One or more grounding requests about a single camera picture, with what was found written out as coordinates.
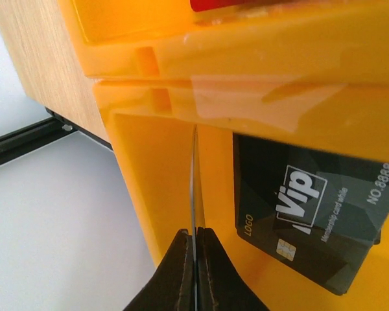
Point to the far left yellow bin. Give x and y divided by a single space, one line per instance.
150 123

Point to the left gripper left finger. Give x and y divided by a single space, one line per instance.
172 285

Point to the left frame post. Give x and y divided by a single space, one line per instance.
34 136

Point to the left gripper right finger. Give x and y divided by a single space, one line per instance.
219 285

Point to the black VIP card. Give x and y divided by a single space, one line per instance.
197 209

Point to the yellow bin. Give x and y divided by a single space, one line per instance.
323 41
150 123

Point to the red card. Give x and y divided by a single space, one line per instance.
205 5

